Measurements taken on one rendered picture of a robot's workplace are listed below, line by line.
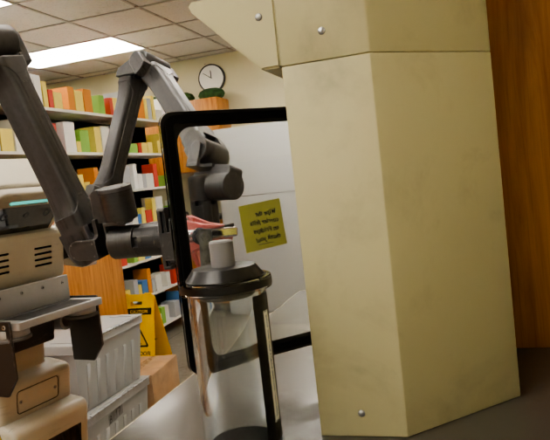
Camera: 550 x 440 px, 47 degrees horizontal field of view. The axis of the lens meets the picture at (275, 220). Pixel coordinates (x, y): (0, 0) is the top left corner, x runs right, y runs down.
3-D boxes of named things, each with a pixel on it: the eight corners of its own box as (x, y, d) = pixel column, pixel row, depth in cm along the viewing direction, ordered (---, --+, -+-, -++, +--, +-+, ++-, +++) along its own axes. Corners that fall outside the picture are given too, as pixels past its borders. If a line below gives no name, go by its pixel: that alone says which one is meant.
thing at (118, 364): (152, 374, 331) (144, 312, 329) (85, 419, 273) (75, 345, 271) (83, 374, 343) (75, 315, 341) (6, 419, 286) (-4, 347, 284)
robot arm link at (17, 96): (-4, 37, 113) (-52, 37, 103) (18, 23, 110) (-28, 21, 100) (102, 255, 118) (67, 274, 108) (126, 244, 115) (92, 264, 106)
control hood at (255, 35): (333, 92, 109) (327, 33, 108) (280, 66, 78) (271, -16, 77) (271, 101, 112) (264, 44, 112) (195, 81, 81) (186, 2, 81)
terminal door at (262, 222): (353, 333, 110) (328, 104, 108) (190, 377, 96) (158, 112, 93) (350, 333, 111) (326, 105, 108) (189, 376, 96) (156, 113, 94)
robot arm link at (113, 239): (121, 253, 113) (105, 264, 108) (113, 216, 112) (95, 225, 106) (155, 250, 111) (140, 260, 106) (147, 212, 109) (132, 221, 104)
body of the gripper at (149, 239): (165, 207, 102) (126, 212, 105) (174, 269, 103) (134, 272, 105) (182, 204, 109) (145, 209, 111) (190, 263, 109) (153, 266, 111)
